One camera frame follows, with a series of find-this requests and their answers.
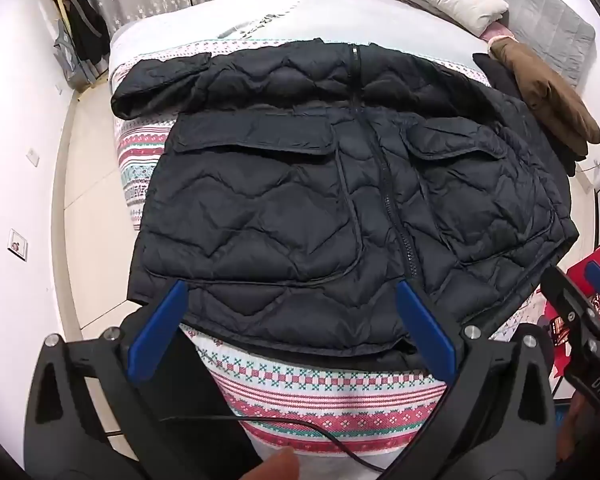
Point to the bed with patterned blanket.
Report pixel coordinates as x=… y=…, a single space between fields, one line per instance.
x=330 y=400

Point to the black folded garment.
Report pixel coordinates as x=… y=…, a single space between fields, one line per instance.
x=500 y=77

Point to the person's right hand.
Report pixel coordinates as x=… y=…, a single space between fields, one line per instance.
x=571 y=430

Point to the pink knitted cloth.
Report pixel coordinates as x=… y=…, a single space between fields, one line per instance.
x=497 y=32

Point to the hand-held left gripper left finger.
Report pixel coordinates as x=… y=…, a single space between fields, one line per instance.
x=155 y=330

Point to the white wall socket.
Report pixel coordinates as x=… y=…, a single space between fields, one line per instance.
x=32 y=156
x=17 y=246

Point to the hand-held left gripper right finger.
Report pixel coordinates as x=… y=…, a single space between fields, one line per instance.
x=427 y=332

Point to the grey padded headboard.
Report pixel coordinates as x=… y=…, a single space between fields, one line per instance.
x=545 y=10

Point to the black quilted jacket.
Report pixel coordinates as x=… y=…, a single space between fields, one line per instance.
x=280 y=210

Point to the red printed box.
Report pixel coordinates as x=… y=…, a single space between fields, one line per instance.
x=576 y=271

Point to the light blue fringed throw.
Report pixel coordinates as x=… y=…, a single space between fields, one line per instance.
x=180 y=25

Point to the person's left hand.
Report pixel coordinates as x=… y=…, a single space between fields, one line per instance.
x=275 y=466

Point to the brown folded garment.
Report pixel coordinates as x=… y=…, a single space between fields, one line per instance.
x=545 y=90

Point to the dark hanging clothes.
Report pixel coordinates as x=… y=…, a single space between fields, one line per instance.
x=87 y=35

